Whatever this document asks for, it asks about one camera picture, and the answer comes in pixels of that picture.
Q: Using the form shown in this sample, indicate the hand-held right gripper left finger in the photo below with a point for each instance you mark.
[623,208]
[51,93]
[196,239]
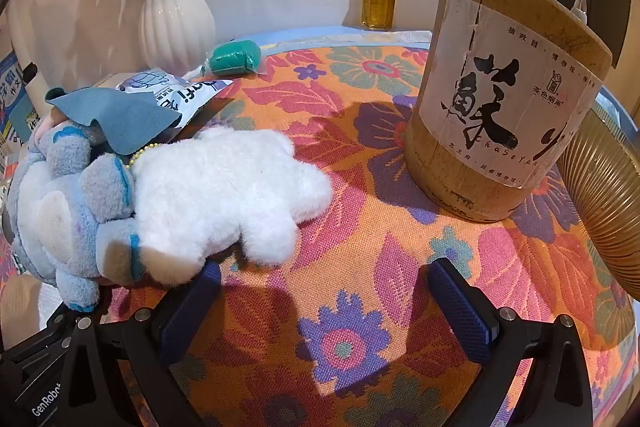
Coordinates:
[192,312]

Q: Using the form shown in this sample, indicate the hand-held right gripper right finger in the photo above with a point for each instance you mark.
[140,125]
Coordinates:
[462,312]

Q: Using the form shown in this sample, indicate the blue plush toy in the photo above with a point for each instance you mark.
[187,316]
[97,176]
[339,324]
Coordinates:
[65,207]

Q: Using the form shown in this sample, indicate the blue-grey cloth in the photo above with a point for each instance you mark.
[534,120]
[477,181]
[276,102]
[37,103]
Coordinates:
[120,117]

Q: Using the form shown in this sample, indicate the ribbed glass bowl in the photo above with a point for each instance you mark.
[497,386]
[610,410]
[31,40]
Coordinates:
[610,187]

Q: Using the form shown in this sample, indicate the green sponge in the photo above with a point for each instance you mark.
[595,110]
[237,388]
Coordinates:
[232,57]

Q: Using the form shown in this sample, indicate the bamboo pen holder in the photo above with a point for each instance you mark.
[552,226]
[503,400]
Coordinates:
[450,157]

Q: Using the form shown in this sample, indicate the white ribbed vase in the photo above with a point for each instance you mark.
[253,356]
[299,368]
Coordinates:
[175,27]

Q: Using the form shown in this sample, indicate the white plush toy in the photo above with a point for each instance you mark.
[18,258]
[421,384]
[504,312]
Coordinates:
[225,192]

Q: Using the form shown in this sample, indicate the floral table cloth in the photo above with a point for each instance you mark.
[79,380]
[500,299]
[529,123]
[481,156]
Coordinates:
[350,207]

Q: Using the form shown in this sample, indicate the stack of books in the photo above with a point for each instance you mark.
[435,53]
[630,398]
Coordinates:
[12,107]

